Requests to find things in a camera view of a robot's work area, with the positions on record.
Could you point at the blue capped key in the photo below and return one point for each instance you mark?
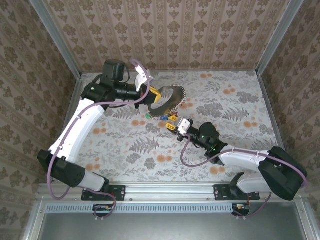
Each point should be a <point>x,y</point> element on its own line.
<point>163,118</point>

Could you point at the aluminium side table rail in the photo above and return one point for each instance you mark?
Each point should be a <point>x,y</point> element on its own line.
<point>75,97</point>
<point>268,105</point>

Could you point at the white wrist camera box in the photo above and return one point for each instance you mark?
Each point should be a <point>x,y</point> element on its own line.
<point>185,124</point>
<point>142,80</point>

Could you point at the green capped key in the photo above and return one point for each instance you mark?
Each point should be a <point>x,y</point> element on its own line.
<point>147,116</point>

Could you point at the aluminium front mounting rail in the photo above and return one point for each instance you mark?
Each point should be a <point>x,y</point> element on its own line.
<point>170,191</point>

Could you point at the aluminium back table rail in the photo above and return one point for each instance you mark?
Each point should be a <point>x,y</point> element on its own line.
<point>200,72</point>

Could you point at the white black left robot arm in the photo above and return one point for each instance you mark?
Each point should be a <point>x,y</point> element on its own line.
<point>75,130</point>

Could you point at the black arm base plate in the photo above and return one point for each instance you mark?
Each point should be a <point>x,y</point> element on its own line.
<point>221,192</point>
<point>120,192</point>

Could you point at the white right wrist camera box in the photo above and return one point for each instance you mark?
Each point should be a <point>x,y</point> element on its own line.
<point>185,124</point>

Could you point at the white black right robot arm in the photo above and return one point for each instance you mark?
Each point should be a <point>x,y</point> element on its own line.
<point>240,160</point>

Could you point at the black connector board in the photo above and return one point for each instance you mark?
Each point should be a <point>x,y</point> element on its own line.
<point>101,208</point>
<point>241,208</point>

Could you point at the grey sheet metal panel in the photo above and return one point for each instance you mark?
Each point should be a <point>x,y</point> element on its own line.
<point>170,227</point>

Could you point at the floral patterned table cover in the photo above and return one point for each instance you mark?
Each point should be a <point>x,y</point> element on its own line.
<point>175,170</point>

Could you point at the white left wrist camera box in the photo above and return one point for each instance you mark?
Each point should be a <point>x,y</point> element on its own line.
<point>142,80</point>

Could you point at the aluminium frame post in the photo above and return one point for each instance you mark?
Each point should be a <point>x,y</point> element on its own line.
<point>57,40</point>
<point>278,37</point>

